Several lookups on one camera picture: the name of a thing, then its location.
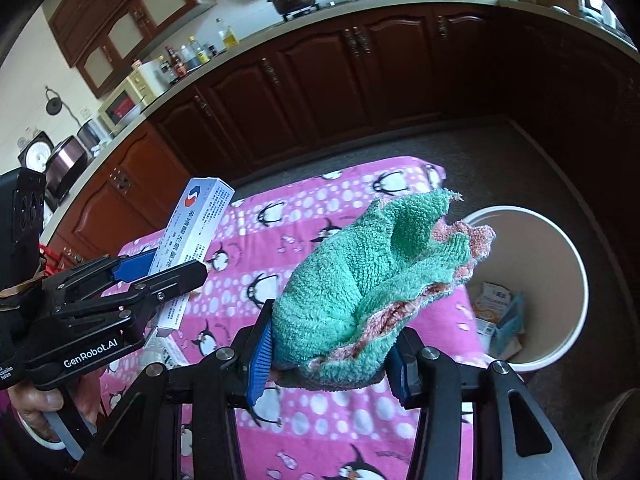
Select row of sauce bottles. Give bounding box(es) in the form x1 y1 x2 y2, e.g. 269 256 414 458
157 35 221 83

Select cream storage box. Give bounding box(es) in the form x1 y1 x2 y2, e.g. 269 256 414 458
127 60 168 106

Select green pink fluffy towel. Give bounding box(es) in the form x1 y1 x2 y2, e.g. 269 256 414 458
270 187 497 392

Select beige round trash bin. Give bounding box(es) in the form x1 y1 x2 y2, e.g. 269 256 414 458
452 206 588 373

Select dark grey round container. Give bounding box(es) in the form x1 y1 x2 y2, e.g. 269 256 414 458
592 387 640 480

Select gas stove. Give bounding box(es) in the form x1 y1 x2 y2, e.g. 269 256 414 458
280 0 396 21

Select steel pot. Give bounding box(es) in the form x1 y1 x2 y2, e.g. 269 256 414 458
75 119 103 148

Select blue packet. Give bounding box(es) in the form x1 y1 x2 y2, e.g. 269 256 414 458
495 292 526 356

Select white medicine box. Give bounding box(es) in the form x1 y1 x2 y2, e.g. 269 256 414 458
149 176 236 338
142 335 188 368

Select brown wooden base cabinets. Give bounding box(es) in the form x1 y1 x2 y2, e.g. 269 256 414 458
37 2 640 281

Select silver black rice cooker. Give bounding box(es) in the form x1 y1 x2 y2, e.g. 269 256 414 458
47 135 91 198

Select red ribbon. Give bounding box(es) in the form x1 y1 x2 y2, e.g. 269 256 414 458
39 244 66 273

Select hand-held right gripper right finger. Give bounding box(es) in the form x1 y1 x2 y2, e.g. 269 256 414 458
385 327 586 480

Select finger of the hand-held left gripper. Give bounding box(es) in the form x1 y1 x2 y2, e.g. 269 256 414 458
42 250 160 308
47 260 210 336

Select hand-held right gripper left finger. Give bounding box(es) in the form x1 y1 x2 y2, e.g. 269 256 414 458
75 300 278 480

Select white orange printed packet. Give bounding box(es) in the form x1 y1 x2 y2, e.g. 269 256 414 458
472 282 516 321

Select clear cooking oil bottle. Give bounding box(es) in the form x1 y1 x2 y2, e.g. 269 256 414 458
216 17 240 50

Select white dial kitchen scale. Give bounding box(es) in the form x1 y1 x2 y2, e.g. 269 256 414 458
17 131 53 171

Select person's left hand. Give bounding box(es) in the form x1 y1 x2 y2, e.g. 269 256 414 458
11 386 65 444

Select brown wooden wall cabinets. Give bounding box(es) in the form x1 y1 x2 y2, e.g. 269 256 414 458
47 0 218 98

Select cream microwave oven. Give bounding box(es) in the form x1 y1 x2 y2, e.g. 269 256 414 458
97 82 151 136

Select pink penguin printed blanket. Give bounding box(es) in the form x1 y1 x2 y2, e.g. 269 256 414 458
97 156 493 480

